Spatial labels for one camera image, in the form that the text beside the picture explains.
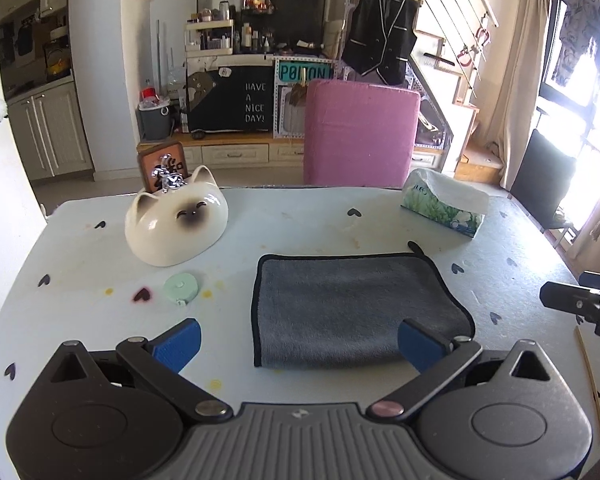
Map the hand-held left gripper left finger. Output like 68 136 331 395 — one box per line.
45 318 234 422

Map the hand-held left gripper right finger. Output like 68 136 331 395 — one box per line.
366 318 552 422

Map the grey towel with black edge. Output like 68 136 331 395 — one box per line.
251 241 476 369

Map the mint green tape measure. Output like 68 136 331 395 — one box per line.
162 272 200 307

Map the thin wooden stick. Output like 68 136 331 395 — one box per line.
573 326 600 437

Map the cream cat-shaped ceramic bowl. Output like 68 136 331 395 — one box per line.
124 165 230 267

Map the black chair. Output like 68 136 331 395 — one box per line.
508 129 579 252

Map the green floral tissue box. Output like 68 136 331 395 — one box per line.
400 168 490 239

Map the black and white trinket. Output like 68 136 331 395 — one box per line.
151 152 187 194

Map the small wooden sign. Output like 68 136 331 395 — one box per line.
137 141 187 194

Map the wooden staircase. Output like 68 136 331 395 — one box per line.
409 29 507 185

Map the low wooden drawer unit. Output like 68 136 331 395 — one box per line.
137 134 447 172

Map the grey trash bin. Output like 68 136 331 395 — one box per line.
138 102 175 142

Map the beige curtain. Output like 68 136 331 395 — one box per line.
496 0 552 183

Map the pink chair back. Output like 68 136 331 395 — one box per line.
303 79 422 191

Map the cream kitchen cabinet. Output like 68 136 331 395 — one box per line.
6 79 94 182

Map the hanging dark patterned garment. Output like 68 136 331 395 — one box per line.
552 0 600 89

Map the teal lettered sign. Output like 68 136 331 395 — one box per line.
278 61 332 84

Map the yellow pot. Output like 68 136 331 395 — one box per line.
46 49 72 80

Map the white shelf organizer with bottles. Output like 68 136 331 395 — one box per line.
184 19 237 59

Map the black vest with white trim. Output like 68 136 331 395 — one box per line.
340 0 420 86

